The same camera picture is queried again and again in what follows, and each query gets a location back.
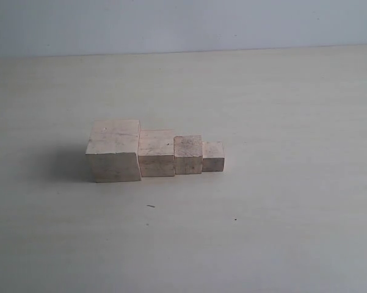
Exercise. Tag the smallest wooden cube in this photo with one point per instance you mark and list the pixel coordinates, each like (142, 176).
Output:
(213, 157)

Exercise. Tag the second largest wooden cube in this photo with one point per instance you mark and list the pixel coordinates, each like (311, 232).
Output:
(156, 153)

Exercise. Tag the third largest wooden cube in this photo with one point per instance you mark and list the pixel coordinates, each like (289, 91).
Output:
(188, 155)

